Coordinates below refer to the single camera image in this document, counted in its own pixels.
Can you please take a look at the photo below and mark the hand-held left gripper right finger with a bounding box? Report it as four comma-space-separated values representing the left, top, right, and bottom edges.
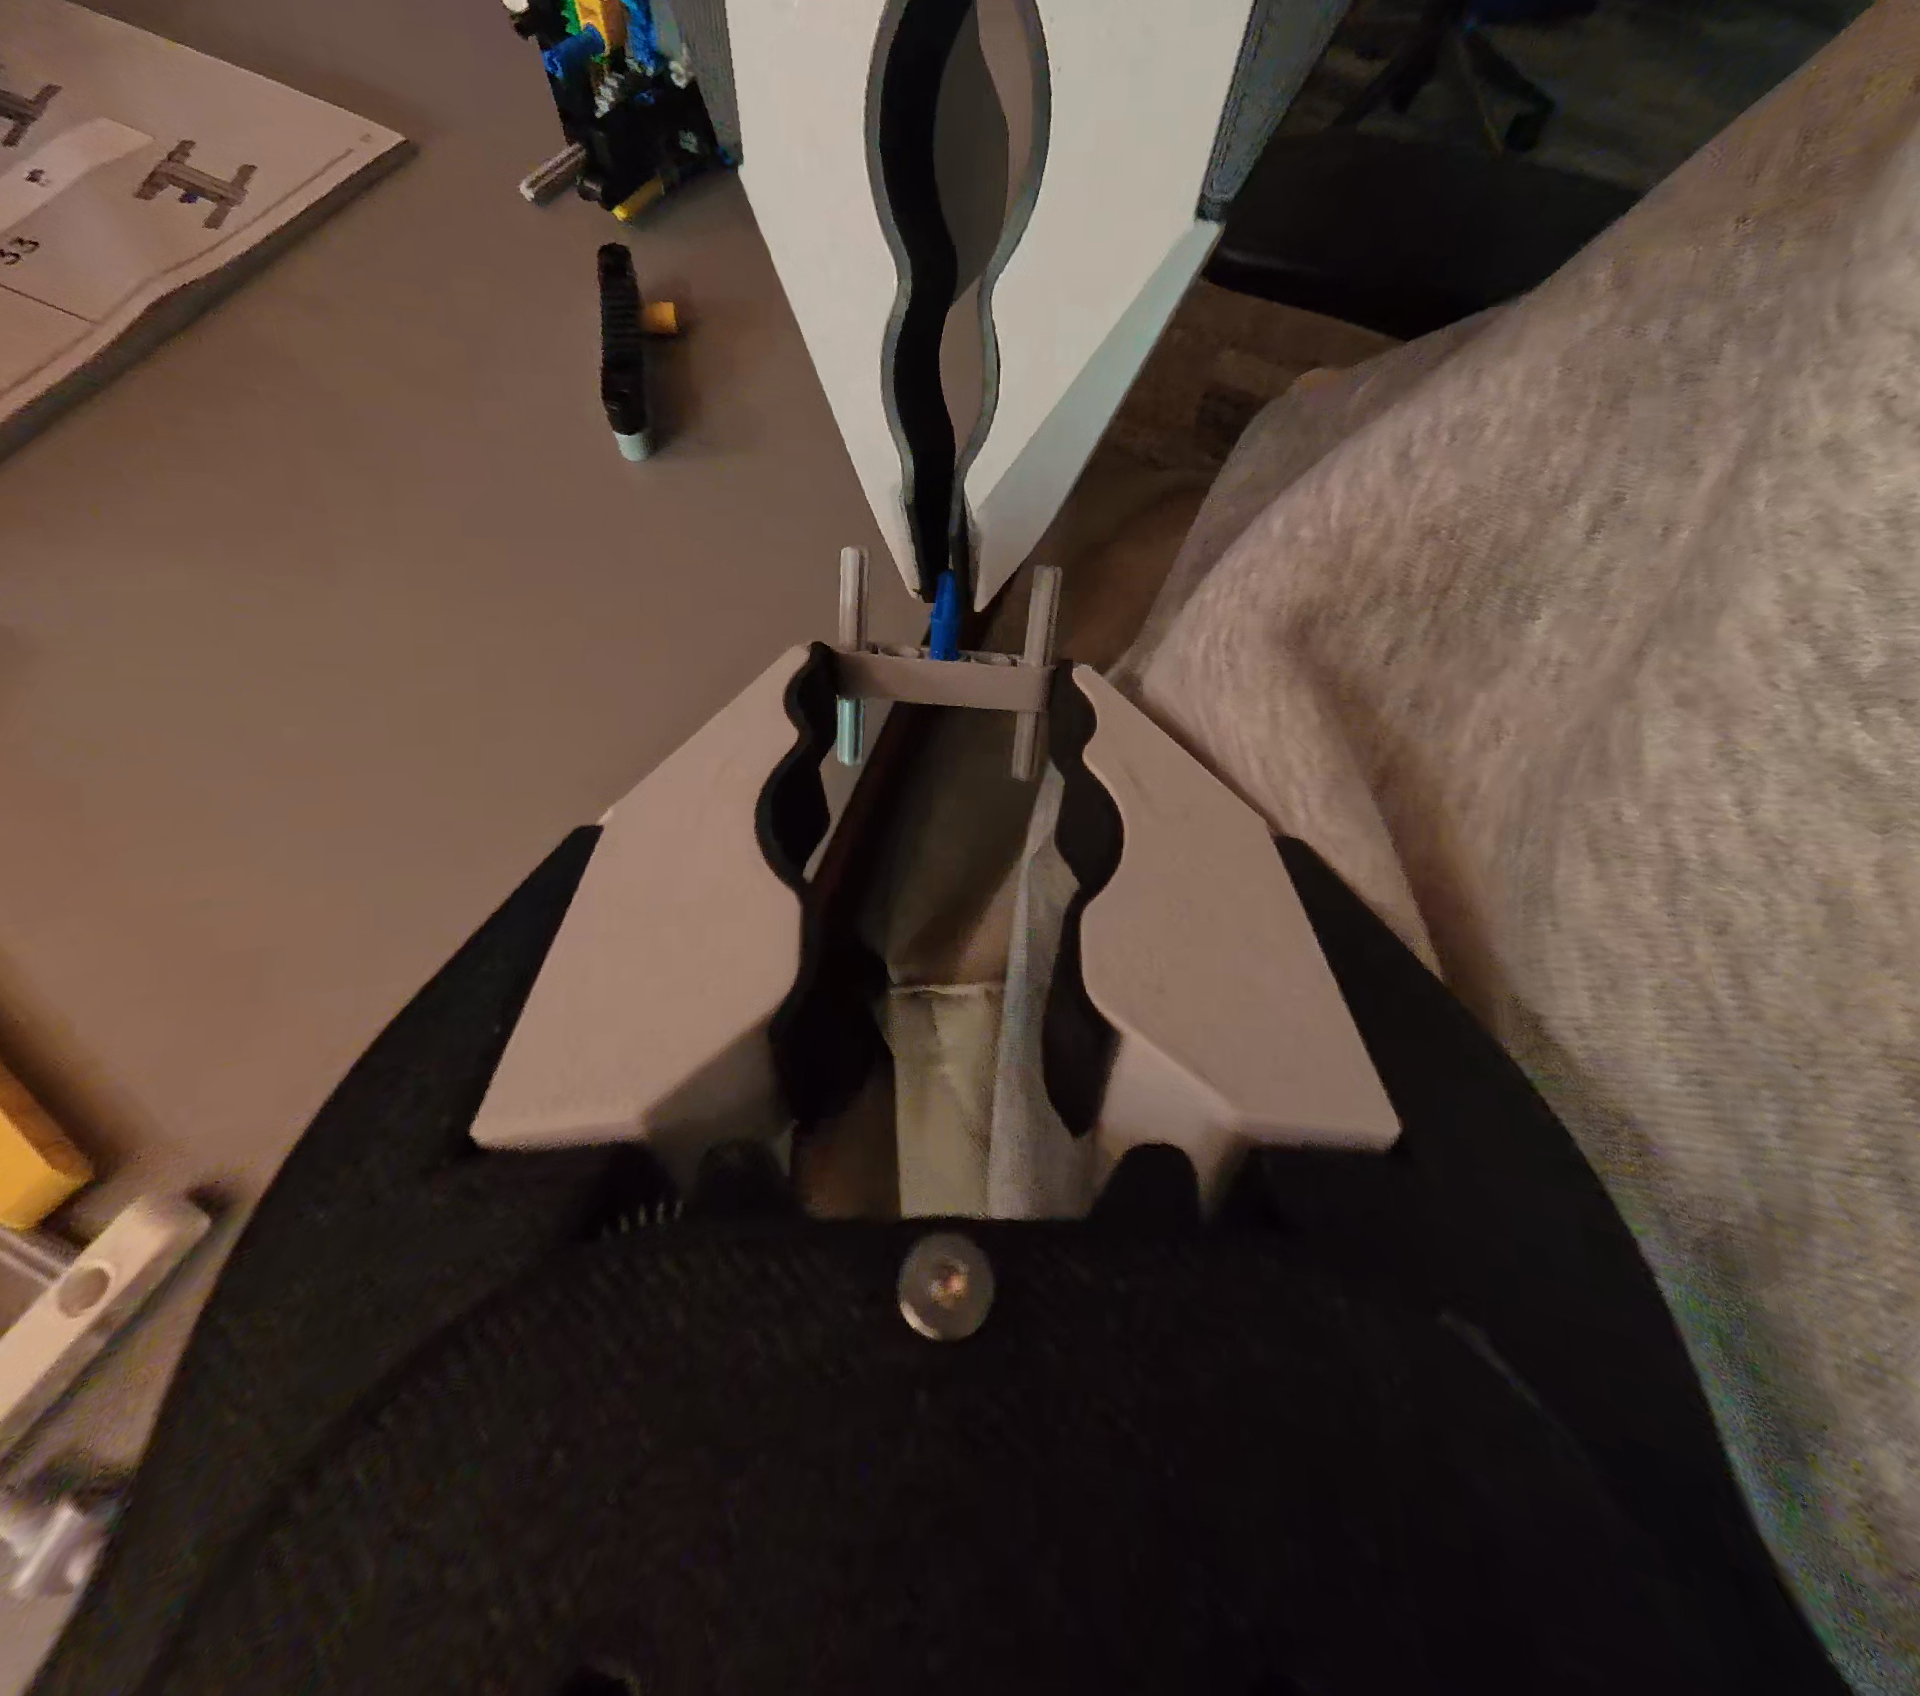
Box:
1042, 658, 1408, 1180

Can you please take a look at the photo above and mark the black lego rack with pin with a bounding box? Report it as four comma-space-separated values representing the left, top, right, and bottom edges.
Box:
594, 245, 694, 465

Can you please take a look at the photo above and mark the lego instruction booklet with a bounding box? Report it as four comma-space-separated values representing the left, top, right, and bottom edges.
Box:
0, 0, 421, 460

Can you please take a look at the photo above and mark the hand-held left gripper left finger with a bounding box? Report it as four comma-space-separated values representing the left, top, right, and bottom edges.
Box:
468, 642, 850, 1180

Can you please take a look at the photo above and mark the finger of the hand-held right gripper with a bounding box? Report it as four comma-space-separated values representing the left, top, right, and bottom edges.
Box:
607, 0, 962, 600
957, 0, 1482, 615

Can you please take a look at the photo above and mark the grey lego beam with axles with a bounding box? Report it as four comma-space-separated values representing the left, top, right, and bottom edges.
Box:
832, 545, 1068, 780

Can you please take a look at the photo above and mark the white perforated bracket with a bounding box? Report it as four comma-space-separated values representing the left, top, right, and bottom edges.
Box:
0, 1192, 212, 1436

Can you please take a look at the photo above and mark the black office chair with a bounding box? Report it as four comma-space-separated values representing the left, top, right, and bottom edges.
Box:
1207, 0, 1653, 336

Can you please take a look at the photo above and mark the black multicoloured lego model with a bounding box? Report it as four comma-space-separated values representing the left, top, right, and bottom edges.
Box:
494, 0, 741, 224

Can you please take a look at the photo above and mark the yellow block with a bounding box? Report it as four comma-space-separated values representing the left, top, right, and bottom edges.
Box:
0, 1062, 96, 1231

